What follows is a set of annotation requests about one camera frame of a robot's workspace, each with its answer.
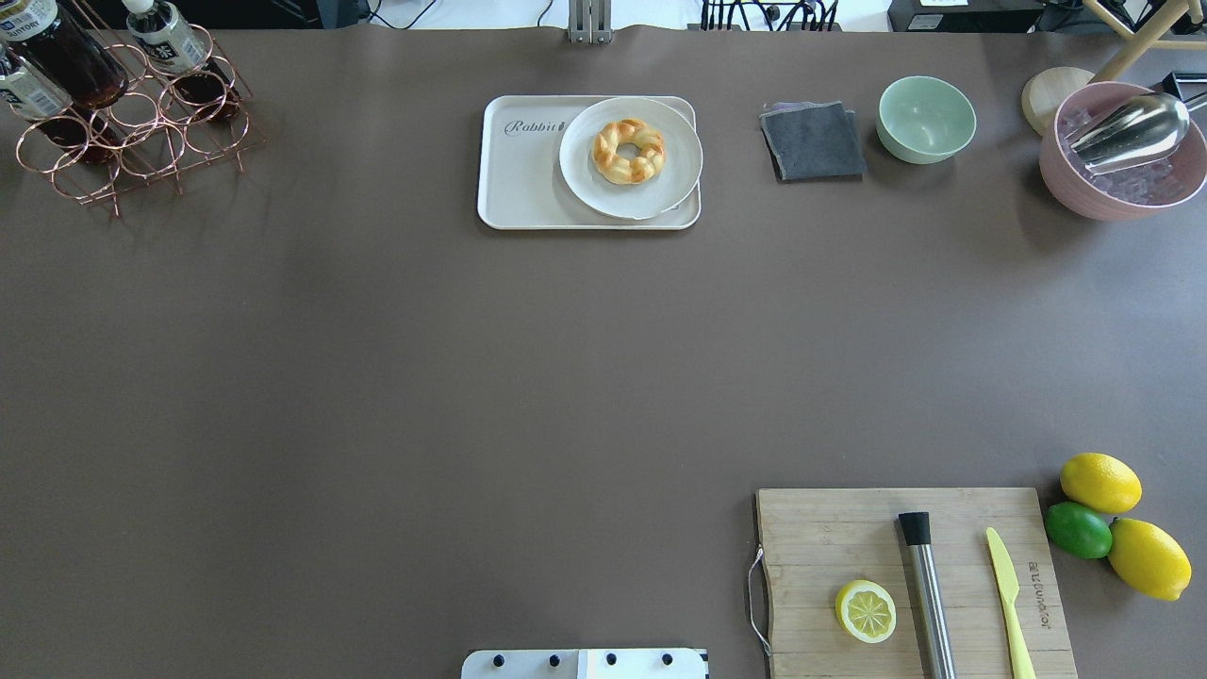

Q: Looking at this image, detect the steel muddler black tip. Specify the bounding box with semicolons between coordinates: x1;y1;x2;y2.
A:
898;511;957;678

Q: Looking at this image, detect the tea bottle in rack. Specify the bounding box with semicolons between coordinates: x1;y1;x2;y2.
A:
124;1;239;122

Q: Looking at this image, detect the grey folded cloth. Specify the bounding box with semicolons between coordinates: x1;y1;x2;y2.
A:
759;103;867;182

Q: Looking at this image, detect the white round plate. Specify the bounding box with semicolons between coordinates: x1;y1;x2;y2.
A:
559;96;702;219

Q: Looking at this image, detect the cream serving tray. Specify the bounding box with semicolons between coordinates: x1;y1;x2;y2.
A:
477;94;702;229

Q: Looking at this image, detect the tea bottle rack edge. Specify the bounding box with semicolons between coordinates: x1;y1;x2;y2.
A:
1;46;118;166

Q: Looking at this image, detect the wooden cup stand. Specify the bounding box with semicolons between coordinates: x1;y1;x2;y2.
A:
1083;1;1206;83

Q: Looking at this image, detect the metal ice scoop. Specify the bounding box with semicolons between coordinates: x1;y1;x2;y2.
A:
1069;90;1191;175

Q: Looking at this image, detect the green ceramic bowl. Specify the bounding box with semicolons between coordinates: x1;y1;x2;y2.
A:
876;75;976;166

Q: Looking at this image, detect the braided ring bread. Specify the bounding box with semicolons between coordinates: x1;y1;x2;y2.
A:
590;119;667;186

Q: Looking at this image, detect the yellow lemon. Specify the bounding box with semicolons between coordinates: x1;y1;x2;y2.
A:
1059;452;1143;513
1107;519;1193;602

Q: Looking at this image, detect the half lemon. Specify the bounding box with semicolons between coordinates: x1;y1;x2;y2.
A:
834;579;897;644

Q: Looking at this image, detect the green lime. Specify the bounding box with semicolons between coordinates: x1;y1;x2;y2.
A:
1044;502;1114;560

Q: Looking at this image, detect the tea bottle white cap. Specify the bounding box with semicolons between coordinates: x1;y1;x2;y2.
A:
1;1;129;110

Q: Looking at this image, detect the wooden cutting board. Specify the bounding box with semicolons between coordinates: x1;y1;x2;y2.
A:
757;488;1078;678

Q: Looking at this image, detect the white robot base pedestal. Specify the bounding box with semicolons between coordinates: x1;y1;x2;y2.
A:
460;646;710;678

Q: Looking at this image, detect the round wooden coaster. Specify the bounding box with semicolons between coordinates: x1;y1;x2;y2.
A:
1020;66;1094;135

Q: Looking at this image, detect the copper wire bottle rack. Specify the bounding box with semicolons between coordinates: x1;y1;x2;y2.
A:
2;1;266;215

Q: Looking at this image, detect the yellow lemon lower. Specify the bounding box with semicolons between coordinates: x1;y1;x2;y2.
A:
1107;519;1193;602

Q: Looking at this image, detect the yellow lemon upper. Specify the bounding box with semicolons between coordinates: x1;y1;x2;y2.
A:
1059;452;1143;513

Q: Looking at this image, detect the aluminium frame post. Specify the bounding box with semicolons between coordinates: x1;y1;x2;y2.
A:
568;0;613;43

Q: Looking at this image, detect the yellow plastic knife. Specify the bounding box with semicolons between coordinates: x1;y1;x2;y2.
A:
984;527;1037;679

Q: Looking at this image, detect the pink ice bowl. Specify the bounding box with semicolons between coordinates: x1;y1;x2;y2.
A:
1039;81;1205;221

